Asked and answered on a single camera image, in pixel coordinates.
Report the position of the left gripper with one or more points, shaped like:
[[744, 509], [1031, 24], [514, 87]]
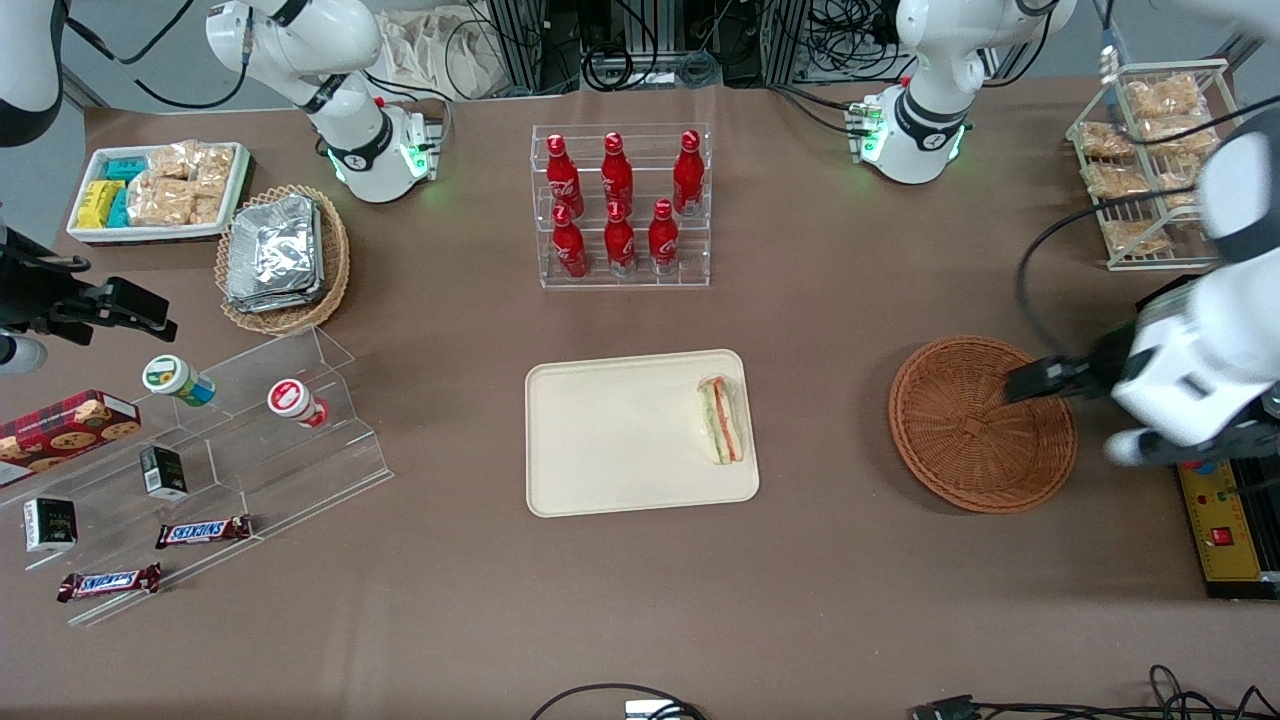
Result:
[[1108, 359]]

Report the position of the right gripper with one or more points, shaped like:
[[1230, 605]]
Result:
[[28, 290]]

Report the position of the triangular sandwich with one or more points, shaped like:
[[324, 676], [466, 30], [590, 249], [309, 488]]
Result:
[[722, 420]]

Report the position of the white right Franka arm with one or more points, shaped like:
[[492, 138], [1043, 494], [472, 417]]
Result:
[[300, 50]]

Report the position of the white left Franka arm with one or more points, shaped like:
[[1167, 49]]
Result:
[[930, 60]]

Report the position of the white rectangular snack tray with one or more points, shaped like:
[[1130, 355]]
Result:
[[150, 234]]

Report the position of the round brown wicker basket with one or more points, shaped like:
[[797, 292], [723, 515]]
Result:
[[960, 440]]

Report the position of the oval light wicker basket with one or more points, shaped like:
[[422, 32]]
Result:
[[335, 260]]

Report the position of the beige plastic tray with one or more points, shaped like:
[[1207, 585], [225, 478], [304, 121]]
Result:
[[620, 435]]

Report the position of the green lid yogurt cup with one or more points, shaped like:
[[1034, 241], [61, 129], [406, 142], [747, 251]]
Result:
[[172, 378]]

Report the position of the teal snack packet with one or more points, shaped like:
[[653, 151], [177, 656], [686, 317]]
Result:
[[125, 169], [119, 210]]

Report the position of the clear bag of rice crackers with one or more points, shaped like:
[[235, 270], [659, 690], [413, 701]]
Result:
[[206, 210], [160, 202], [173, 160], [215, 170]]

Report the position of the yellow snack packet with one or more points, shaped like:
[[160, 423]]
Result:
[[95, 204]]

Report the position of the red cookie box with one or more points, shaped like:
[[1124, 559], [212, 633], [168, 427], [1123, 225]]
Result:
[[60, 430]]

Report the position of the silver foil packet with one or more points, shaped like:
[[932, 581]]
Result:
[[270, 245], [318, 285]]

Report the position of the clear bag of pastry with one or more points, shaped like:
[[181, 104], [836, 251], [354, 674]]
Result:
[[1105, 140], [1165, 95], [1118, 180], [1180, 135], [1178, 195], [1135, 238]]

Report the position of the small black carton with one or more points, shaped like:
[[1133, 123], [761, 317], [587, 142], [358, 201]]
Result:
[[50, 525], [163, 473]]

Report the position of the red lid yogurt cup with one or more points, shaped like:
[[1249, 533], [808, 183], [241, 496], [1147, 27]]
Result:
[[292, 400]]

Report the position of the clear acrylic stepped shelf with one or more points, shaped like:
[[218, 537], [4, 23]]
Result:
[[260, 470]]

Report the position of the Snickers chocolate bar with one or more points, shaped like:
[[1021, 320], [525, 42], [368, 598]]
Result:
[[203, 532], [108, 582]]

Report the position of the black and yellow control box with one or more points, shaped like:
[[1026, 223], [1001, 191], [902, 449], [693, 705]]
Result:
[[1225, 560]]

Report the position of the cream cloth bag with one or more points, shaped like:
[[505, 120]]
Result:
[[440, 50]]

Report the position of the red cola bottle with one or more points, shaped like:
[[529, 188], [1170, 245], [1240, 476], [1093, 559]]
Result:
[[663, 243], [617, 175], [688, 180], [563, 180], [570, 248], [620, 245]]

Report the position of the brown table cover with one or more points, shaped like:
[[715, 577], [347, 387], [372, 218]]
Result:
[[450, 620]]

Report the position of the clear acrylic bottle rack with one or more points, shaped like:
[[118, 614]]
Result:
[[640, 150]]

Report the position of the white plug connector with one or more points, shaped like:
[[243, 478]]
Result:
[[650, 710]]

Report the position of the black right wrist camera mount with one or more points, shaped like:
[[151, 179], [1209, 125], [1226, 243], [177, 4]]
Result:
[[40, 285]]

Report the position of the red rocker switch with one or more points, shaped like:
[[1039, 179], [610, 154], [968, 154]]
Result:
[[1221, 537]]

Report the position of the aluminium frame post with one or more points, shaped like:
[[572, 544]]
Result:
[[520, 40], [785, 40]]

